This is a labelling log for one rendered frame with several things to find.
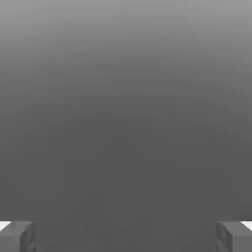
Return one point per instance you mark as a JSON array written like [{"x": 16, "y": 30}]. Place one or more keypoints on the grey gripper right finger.
[{"x": 235, "y": 237}]

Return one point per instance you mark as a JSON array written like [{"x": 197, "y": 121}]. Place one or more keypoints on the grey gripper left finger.
[{"x": 15, "y": 237}]

